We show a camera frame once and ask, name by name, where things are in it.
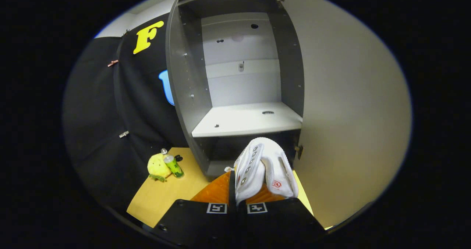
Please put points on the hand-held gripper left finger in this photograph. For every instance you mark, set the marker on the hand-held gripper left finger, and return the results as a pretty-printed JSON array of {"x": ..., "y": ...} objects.
[{"x": 232, "y": 190}]

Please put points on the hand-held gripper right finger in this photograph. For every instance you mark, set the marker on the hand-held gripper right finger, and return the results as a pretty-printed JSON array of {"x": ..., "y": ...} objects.
[{"x": 279, "y": 223}]

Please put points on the white shoe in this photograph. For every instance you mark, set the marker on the white shoe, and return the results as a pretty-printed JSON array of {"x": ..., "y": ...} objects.
[{"x": 272, "y": 160}]

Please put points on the grey shoe cabinet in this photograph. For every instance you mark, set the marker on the grey shoe cabinet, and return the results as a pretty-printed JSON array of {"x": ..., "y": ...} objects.
[{"x": 184, "y": 76}]

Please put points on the beige shoe cabinet door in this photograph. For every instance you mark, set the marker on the beige shoe cabinet door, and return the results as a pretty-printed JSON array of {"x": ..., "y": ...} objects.
[{"x": 349, "y": 113}]

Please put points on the white cabinet shelf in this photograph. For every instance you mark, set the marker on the white cabinet shelf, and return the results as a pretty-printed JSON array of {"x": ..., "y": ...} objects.
[{"x": 243, "y": 120}]

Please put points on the green bottle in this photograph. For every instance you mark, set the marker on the green bottle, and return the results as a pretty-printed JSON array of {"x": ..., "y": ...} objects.
[{"x": 174, "y": 166}]

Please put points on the small black object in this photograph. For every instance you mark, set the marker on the small black object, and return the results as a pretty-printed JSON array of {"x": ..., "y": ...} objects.
[{"x": 179, "y": 157}]

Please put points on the yellow plush toy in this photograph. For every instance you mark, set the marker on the yellow plush toy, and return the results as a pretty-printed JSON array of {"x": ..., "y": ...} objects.
[{"x": 157, "y": 166}]

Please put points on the silver clip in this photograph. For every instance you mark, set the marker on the silver clip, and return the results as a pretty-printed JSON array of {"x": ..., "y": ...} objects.
[{"x": 124, "y": 134}]

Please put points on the black backdrop cloth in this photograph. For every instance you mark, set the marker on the black backdrop cloth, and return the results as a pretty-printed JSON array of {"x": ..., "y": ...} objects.
[{"x": 110, "y": 131}]

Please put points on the pink clip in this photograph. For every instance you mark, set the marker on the pink clip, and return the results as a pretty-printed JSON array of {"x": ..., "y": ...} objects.
[{"x": 113, "y": 63}]

